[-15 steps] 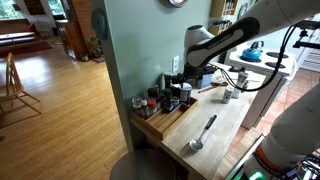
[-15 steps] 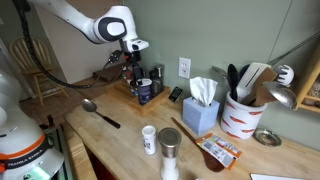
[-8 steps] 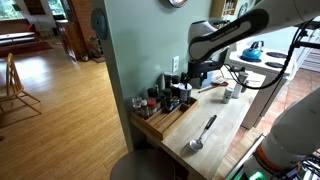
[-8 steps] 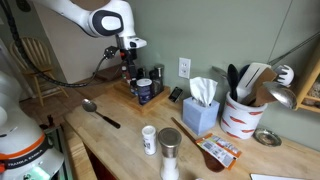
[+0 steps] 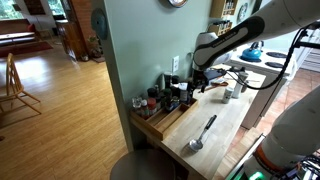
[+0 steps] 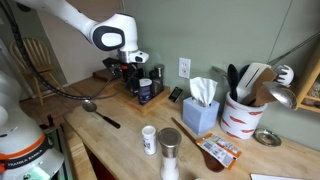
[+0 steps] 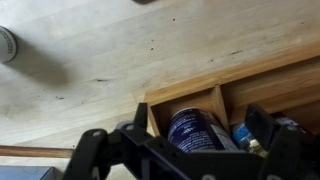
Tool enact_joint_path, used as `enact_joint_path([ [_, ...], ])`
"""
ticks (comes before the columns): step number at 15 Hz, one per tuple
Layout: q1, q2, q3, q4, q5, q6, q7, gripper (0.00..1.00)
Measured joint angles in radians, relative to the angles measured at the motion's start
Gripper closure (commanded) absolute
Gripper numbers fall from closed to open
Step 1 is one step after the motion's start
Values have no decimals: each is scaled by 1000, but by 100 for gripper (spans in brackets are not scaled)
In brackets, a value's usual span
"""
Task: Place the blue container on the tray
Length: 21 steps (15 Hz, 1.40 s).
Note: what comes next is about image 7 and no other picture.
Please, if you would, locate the wooden utensil stick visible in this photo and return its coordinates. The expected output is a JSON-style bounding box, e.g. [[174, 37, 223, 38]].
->
[[0, 144, 75, 159]]

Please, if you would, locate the blue white label bottle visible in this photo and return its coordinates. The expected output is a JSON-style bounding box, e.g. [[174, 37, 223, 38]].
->
[[274, 115, 300, 127]]

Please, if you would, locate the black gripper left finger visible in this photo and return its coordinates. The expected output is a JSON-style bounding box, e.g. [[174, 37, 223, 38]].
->
[[61, 102, 201, 180]]

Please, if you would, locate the dark blue cylindrical container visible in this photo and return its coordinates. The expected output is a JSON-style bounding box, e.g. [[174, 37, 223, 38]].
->
[[167, 106, 240, 154]]

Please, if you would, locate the wooden compartment tray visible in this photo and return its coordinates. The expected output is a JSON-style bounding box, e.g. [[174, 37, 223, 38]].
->
[[143, 41, 320, 143]]

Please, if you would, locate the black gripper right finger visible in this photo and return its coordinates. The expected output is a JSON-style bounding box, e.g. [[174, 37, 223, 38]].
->
[[244, 103, 320, 180]]

